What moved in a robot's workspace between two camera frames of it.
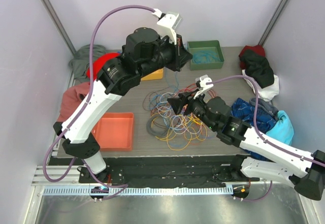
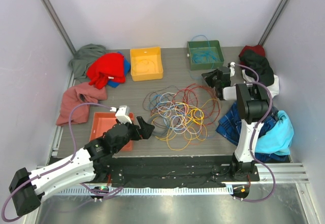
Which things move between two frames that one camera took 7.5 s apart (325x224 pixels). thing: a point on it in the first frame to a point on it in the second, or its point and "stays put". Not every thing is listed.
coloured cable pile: [179, 123] stays put
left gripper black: [181, 54] to [145, 130]
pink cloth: [72, 97] stays put
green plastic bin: [206, 55] stays put
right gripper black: [176, 104] to [207, 76]
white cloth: [267, 93] stays put
